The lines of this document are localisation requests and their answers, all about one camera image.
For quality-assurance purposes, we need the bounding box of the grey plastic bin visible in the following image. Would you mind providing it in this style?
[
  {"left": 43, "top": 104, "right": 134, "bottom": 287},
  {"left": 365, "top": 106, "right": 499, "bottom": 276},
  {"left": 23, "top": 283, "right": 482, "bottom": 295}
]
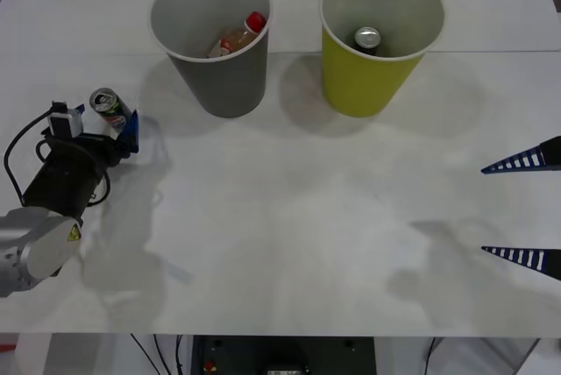
[{"left": 148, "top": 0, "right": 273, "bottom": 120}]

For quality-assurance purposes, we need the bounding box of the red-capped plastic bottle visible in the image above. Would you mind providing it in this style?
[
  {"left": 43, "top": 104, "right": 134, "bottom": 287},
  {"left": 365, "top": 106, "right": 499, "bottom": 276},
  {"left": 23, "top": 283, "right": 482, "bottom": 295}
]
[{"left": 206, "top": 11, "right": 267, "bottom": 60}]

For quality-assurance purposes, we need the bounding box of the black robot torso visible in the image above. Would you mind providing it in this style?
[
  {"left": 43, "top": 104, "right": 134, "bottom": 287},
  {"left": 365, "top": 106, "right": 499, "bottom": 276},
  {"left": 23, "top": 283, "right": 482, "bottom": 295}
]
[{"left": 191, "top": 334, "right": 374, "bottom": 375}]

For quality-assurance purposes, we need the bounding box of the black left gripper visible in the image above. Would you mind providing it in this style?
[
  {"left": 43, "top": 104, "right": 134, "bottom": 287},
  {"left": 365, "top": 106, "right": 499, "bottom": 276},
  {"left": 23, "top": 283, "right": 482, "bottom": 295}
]
[{"left": 42, "top": 103, "right": 142, "bottom": 170}]

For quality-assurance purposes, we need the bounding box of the black can silver top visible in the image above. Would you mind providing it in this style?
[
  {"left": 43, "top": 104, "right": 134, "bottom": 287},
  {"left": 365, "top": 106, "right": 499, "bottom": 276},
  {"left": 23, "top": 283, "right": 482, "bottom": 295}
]
[{"left": 353, "top": 26, "right": 381, "bottom": 57}]

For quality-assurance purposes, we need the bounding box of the black can with green print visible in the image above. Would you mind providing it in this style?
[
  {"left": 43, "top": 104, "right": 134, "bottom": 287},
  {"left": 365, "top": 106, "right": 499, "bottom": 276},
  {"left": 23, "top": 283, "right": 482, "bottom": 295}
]
[{"left": 89, "top": 87, "right": 135, "bottom": 135}]

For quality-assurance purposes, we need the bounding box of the yellow-green plastic bin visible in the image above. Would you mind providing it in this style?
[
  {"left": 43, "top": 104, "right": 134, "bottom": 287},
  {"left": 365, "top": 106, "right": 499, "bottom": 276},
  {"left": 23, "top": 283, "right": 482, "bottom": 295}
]
[{"left": 318, "top": 0, "right": 446, "bottom": 119}]

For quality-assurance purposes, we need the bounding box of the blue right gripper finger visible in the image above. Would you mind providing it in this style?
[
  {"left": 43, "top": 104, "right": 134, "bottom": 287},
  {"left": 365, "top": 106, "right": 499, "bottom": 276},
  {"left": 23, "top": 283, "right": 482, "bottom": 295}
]
[
  {"left": 480, "top": 245, "right": 561, "bottom": 282},
  {"left": 480, "top": 134, "right": 561, "bottom": 175}
]

